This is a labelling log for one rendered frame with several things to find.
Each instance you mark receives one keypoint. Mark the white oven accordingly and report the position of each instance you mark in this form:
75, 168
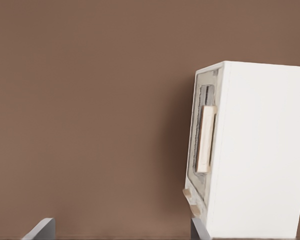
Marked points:
260, 150

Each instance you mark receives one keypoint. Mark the pale oven knob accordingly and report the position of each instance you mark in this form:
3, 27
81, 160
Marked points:
196, 209
186, 193

